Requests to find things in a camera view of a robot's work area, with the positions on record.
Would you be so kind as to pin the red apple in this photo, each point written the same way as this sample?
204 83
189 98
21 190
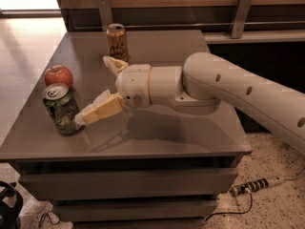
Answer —
58 74

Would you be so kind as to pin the bottom grey drawer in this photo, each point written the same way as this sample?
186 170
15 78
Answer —
142 224

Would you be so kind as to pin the grey drawer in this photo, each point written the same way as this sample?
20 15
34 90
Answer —
138 184
135 211
142 224

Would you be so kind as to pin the wooden wall counter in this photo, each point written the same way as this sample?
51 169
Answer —
83 15

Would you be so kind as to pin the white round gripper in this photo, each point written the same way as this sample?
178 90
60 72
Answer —
133 85

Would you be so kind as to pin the green soda can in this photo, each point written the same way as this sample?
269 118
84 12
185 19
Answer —
62 108

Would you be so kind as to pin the top grey drawer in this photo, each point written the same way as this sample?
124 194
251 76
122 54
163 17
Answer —
138 184

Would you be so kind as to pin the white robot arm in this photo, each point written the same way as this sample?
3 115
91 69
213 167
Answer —
197 88

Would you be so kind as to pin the metal bracket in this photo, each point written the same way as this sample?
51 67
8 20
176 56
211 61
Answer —
240 17
105 13

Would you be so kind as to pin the middle grey drawer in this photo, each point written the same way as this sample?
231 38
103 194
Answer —
135 211

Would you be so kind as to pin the thin metal rail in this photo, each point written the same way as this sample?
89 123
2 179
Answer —
273 25

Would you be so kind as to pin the grey drawer cabinet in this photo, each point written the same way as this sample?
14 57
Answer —
156 138

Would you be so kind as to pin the black object at left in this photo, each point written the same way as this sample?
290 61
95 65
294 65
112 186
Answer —
11 203

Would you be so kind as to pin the left metal bracket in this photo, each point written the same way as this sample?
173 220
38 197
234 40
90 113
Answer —
105 13

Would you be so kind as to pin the right metal bracket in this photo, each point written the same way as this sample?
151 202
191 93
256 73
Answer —
240 17

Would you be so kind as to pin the white power strip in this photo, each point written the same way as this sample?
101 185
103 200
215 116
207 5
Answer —
255 185

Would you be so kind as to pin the orange LaCroix can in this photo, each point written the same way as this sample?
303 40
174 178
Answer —
117 40

